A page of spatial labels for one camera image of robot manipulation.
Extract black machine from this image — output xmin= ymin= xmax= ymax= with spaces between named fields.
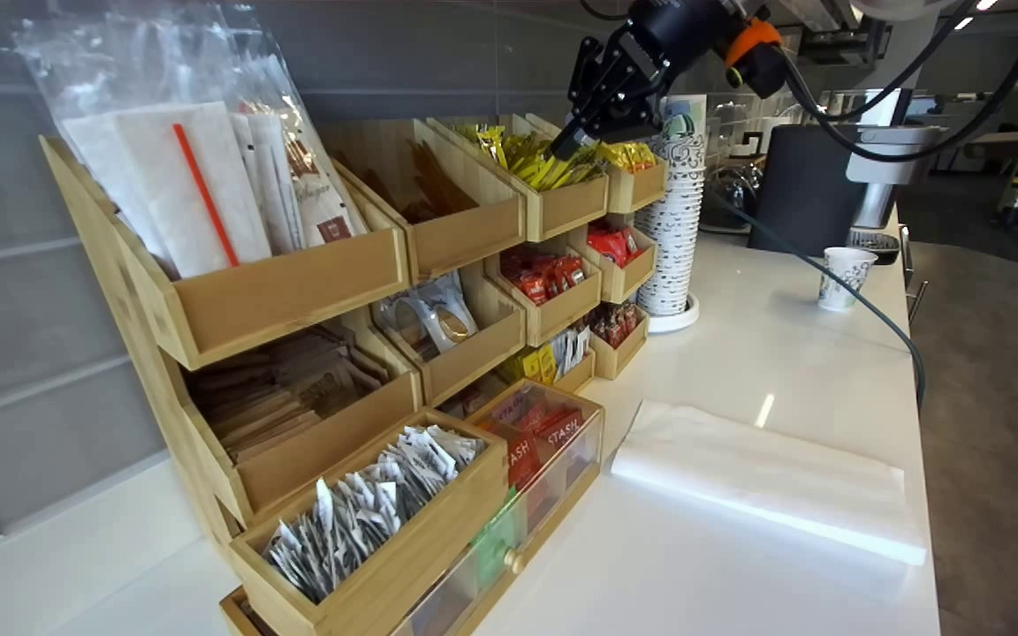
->
xmin=744 ymin=121 xmax=873 ymax=257

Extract bamboo shelf bin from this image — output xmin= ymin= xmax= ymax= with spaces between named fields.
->
xmin=40 ymin=131 xmax=412 ymax=375
xmin=367 ymin=264 xmax=525 ymax=409
xmin=225 ymin=406 xmax=514 ymax=636
xmin=577 ymin=219 xmax=660 ymax=307
xmin=324 ymin=114 xmax=531 ymax=290
xmin=495 ymin=324 xmax=600 ymax=401
xmin=435 ymin=110 xmax=616 ymax=247
xmin=483 ymin=240 xmax=607 ymax=350
xmin=596 ymin=137 xmax=671 ymax=219
xmin=174 ymin=322 xmax=425 ymax=531
xmin=588 ymin=300 xmax=654 ymax=386

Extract white appliance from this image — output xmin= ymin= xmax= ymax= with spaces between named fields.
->
xmin=842 ymin=81 xmax=940 ymax=238

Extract clear grey sachet pile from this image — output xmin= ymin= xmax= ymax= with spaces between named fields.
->
xmin=370 ymin=269 xmax=483 ymax=362

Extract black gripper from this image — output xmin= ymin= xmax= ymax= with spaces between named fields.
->
xmin=545 ymin=18 xmax=675 ymax=161

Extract bamboo tea box clear lid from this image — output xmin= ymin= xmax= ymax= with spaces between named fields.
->
xmin=390 ymin=375 xmax=607 ymax=636

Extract clear plastic utensil packets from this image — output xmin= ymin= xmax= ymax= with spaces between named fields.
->
xmin=8 ymin=6 xmax=278 ymax=284

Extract single printed paper cup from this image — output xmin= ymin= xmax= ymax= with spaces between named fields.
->
xmin=812 ymin=240 xmax=880 ymax=319

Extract black robot arm orange ring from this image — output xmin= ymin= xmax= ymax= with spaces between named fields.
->
xmin=633 ymin=0 xmax=1014 ymax=104

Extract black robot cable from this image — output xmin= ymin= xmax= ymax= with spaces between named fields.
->
xmin=773 ymin=0 xmax=1018 ymax=166

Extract white sachet pile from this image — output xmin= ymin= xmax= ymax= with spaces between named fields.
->
xmin=548 ymin=324 xmax=596 ymax=379

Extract brown sachet pile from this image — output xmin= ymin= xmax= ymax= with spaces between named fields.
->
xmin=181 ymin=324 xmax=399 ymax=469

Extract white round cup holder base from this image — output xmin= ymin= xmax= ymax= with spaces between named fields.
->
xmin=633 ymin=290 xmax=707 ymax=338

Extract yellow sachet pile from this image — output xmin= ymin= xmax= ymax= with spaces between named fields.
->
xmin=595 ymin=137 xmax=660 ymax=177
xmin=463 ymin=121 xmax=607 ymax=196

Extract red sachet pile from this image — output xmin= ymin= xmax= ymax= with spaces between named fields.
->
xmin=584 ymin=219 xmax=648 ymax=272
xmin=499 ymin=240 xmax=590 ymax=307
xmin=590 ymin=300 xmax=644 ymax=350

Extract printed paper cup stack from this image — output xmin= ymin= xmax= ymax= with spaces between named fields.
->
xmin=633 ymin=92 xmax=714 ymax=322

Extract grey background table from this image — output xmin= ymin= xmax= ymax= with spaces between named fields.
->
xmin=931 ymin=121 xmax=1018 ymax=222

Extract colourful tea bags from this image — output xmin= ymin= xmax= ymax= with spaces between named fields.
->
xmin=459 ymin=386 xmax=595 ymax=583

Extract silver sachet pile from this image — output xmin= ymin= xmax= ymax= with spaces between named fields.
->
xmin=259 ymin=419 xmax=492 ymax=607

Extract small yellow packet pile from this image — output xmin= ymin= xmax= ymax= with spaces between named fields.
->
xmin=499 ymin=338 xmax=561 ymax=388

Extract dark teal cable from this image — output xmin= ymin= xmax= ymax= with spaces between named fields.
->
xmin=702 ymin=190 xmax=927 ymax=401

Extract plastic bag of stirrers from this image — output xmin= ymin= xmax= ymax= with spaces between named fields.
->
xmin=223 ymin=53 xmax=373 ymax=257

